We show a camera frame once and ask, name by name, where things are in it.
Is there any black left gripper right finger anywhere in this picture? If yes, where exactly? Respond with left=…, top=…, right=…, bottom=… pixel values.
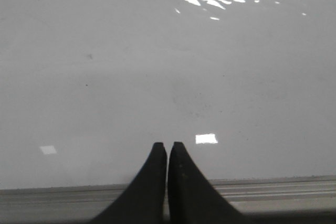
left=167, top=142, right=252, bottom=223

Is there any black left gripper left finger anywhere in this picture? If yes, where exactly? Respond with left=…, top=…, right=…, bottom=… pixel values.
left=89, top=142, right=167, bottom=224

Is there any white whiteboard with metal frame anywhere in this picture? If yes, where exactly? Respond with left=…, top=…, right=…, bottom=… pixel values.
left=1, top=0, right=335, bottom=223

